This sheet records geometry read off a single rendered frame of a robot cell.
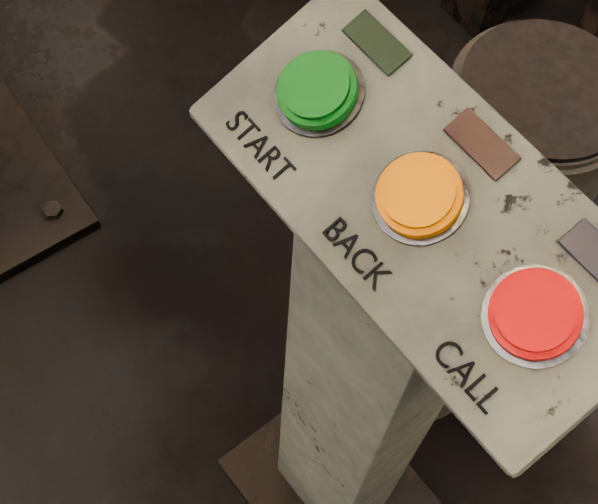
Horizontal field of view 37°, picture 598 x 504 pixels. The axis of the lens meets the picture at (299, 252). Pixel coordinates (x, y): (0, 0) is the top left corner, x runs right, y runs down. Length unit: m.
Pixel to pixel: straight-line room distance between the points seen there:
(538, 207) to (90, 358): 0.71
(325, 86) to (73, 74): 0.83
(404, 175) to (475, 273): 0.05
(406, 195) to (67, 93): 0.86
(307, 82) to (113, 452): 0.64
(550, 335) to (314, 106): 0.15
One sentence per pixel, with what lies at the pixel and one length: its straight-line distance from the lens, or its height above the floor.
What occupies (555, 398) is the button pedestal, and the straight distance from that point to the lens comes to 0.40.
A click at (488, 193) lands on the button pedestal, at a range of 0.42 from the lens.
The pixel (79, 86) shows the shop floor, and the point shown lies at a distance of 1.23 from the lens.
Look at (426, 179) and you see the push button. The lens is 0.41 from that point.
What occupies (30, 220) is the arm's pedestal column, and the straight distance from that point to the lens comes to 1.10.
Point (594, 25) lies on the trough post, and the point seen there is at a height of 0.21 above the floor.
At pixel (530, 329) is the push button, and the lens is 0.39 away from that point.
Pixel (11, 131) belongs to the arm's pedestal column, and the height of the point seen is 0.02.
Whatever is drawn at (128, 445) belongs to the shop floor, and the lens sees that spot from 1.00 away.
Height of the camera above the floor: 0.95
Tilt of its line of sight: 63 degrees down
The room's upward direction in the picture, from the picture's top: 5 degrees clockwise
